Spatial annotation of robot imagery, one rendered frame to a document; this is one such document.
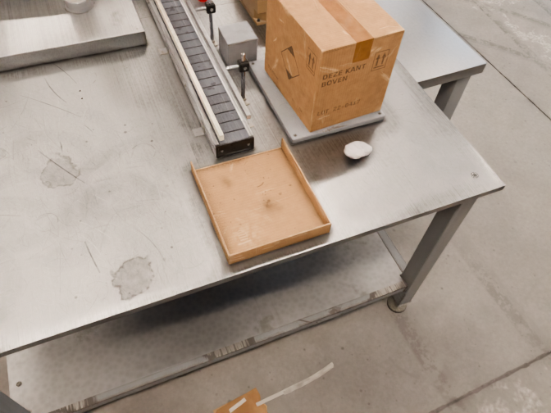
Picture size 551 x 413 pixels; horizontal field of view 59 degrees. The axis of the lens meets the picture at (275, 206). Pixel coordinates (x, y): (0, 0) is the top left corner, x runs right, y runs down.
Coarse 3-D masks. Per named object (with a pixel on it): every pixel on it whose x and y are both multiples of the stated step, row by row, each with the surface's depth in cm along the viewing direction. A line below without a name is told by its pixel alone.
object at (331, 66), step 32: (288, 0) 126; (320, 0) 127; (352, 0) 128; (288, 32) 127; (320, 32) 118; (352, 32) 119; (384, 32) 120; (288, 64) 133; (320, 64) 117; (352, 64) 122; (384, 64) 127; (288, 96) 141; (320, 96) 126; (352, 96) 132; (384, 96) 138; (320, 128) 136
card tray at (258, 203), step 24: (192, 168) 124; (216, 168) 128; (240, 168) 129; (264, 168) 129; (288, 168) 129; (216, 192) 123; (240, 192) 124; (264, 192) 124; (288, 192) 125; (312, 192) 121; (216, 216) 119; (240, 216) 119; (264, 216) 120; (288, 216) 120; (312, 216) 121; (240, 240) 115; (264, 240) 116; (288, 240) 113
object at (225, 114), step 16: (160, 0) 165; (176, 0) 165; (176, 16) 160; (176, 32) 155; (192, 32) 155; (176, 48) 150; (192, 48) 150; (192, 64) 146; (208, 64) 146; (208, 80) 142; (208, 96) 138; (224, 96) 138; (224, 112) 134; (224, 128) 131; (240, 128) 131; (224, 144) 127
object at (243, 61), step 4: (244, 56) 132; (240, 60) 134; (244, 60) 133; (240, 64) 133; (244, 64) 133; (248, 64) 134; (228, 68) 133; (232, 68) 134; (236, 68) 134; (240, 68) 134; (244, 68) 134; (248, 68) 135; (240, 72) 135; (244, 72) 137; (244, 76) 138; (244, 80) 139; (244, 84) 140; (244, 88) 141; (244, 92) 142; (244, 96) 144
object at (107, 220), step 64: (192, 0) 175; (64, 64) 150; (128, 64) 152; (0, 128) 133; (64, 128) 134; (128, 128) 135; (192, 128) 137; (256, 128) 138; (384, 128) 141; (448, 128) 143; (0, 192) 120; (64, 192) 121; (128, 192) 122; (192, 192) 123; (320, 192) 126; (384, 192) 127; (448, 192) 128; (0, 256) 110; (64, 256) 110; (128, 256) 111; (192, 256) 112; (256, 256) 113; (0, 320) 101; (64, 320) 102
